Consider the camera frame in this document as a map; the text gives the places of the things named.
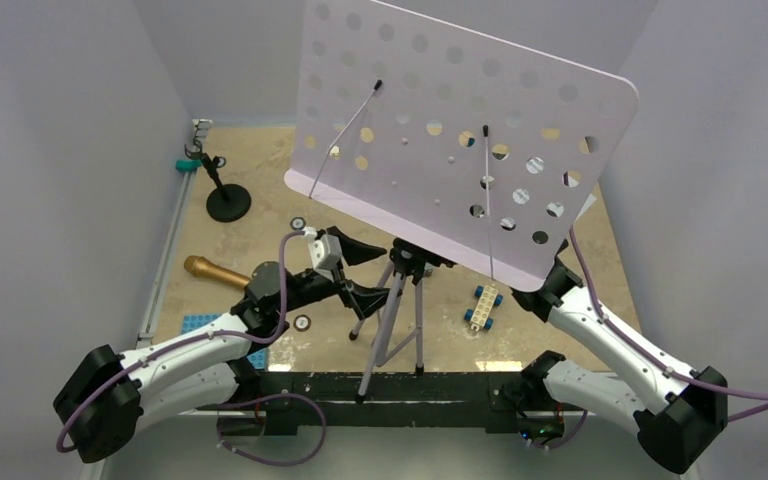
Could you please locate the lilac music stand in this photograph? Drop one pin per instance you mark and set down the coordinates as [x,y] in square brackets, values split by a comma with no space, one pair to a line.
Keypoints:
[477,149]

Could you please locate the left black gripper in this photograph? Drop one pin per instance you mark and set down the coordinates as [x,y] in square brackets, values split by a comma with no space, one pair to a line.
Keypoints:
[362,300]

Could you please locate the poker chip near centre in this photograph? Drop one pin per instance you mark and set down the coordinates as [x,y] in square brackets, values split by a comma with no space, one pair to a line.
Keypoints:
[298,223]

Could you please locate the white sheet music pages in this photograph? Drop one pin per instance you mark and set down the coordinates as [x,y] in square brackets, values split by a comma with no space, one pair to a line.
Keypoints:
[589,202]

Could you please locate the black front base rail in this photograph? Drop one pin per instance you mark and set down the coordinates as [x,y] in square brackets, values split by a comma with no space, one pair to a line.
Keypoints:
[494,402]

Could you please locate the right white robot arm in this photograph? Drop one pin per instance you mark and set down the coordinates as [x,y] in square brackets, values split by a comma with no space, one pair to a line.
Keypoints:
[674,410]

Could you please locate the white brick car blue wheels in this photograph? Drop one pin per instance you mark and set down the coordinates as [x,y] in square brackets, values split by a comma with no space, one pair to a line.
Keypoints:
[479,318]

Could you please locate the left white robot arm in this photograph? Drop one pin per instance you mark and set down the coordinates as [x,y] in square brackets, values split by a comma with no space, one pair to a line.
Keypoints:
[111,395]

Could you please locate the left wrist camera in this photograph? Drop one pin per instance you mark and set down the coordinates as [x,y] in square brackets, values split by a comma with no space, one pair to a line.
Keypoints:
[325,251]

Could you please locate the poker chip near front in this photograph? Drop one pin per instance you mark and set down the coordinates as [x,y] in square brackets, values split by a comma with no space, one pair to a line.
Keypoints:
[302,323]

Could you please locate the gold microphone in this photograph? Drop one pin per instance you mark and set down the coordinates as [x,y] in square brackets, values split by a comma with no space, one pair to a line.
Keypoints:
[201,267]

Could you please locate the teal clamp hook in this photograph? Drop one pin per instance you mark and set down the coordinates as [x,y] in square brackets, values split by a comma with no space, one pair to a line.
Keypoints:
[186,166]

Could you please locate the black microphone stand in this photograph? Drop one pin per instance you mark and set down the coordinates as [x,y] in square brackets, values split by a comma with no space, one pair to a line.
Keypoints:
[228,202]

